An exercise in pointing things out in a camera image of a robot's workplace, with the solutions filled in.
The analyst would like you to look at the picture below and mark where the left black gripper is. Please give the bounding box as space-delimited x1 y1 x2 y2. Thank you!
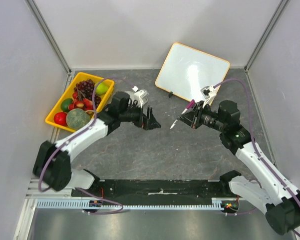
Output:
120 101 161 131

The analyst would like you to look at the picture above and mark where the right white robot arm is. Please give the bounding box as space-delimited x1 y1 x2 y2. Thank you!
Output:
177 100 300 235

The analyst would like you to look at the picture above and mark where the green netted melon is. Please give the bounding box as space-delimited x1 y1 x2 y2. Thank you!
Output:
66 108 91 130

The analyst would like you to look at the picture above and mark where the yellow plastic fruit tray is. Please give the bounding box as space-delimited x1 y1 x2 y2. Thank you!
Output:
45 72 115 133

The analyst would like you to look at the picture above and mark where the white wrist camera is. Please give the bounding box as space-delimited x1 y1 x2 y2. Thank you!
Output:
201 85 218 107
130 86 149 107

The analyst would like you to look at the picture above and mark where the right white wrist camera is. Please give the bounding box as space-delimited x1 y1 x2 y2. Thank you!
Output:
201 85 218 107

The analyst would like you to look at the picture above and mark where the green lime fruit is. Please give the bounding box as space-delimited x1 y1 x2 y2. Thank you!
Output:
60 98 73 112

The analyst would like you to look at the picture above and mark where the purple capped white marker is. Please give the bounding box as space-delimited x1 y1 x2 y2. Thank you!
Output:
169 99 196 130

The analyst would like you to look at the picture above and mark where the grey whiteboard eraser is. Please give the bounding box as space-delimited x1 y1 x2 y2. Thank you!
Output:
125 91 139 102

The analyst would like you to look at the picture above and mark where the orange framed whiteboard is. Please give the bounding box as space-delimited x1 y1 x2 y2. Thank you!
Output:
155 42 231 102

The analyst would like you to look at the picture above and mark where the red apple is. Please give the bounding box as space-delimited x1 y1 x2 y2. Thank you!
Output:
53 112 67 126

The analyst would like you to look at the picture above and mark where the green pear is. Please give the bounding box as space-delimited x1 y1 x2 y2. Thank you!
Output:
95 82 109 95

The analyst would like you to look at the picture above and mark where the dark purple grape bunch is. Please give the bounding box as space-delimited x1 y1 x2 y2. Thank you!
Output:
72 79 101 107

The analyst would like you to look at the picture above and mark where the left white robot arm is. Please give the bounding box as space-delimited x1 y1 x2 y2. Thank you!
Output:
32 89 161 197

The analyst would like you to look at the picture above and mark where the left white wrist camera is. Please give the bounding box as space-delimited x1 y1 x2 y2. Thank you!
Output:
130 86 149 107

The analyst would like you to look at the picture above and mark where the white slotted cable duct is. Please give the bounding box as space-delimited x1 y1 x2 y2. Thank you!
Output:
36 198 226 211

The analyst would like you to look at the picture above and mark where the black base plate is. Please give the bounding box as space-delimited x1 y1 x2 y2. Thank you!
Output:
71 178 248 206

